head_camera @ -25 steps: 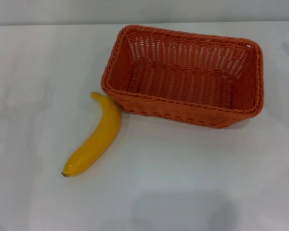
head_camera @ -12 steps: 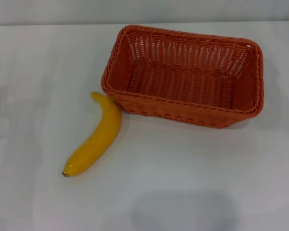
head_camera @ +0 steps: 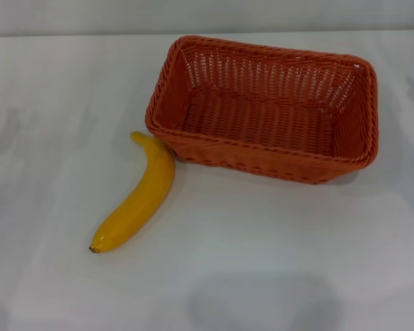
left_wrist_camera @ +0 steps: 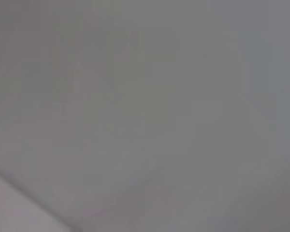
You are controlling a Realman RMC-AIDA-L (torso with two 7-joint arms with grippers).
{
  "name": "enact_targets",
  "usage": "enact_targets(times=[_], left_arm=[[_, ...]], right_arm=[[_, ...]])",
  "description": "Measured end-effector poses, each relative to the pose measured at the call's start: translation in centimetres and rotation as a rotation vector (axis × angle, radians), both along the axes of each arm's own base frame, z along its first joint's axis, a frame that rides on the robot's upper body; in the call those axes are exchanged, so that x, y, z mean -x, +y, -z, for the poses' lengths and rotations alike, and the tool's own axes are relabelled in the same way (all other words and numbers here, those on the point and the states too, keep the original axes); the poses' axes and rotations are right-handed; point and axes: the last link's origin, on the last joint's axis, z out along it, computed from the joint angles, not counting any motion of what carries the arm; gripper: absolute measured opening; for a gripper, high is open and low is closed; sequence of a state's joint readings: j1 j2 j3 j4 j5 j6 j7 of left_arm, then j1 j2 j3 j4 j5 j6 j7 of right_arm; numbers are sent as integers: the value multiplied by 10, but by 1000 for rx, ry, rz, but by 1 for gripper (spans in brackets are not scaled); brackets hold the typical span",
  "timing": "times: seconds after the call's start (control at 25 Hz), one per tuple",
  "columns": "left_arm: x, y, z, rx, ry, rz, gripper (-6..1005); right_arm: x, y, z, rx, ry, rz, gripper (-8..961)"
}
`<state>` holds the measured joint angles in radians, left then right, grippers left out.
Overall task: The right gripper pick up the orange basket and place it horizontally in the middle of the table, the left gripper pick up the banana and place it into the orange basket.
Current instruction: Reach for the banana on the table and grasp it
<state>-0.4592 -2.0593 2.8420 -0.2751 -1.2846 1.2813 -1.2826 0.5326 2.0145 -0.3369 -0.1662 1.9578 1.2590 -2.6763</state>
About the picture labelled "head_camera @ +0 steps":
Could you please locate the yellow banana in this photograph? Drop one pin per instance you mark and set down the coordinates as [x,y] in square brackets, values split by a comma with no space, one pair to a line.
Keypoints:
[145,193]

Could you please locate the orange woven plastic basket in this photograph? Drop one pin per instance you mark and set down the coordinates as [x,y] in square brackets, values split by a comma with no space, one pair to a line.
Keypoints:
[262,113]

